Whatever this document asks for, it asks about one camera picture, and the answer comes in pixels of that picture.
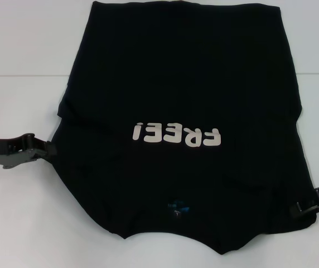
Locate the black shirt with FREE print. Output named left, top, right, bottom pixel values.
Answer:
left=50, top=0, right=319, bottom=256

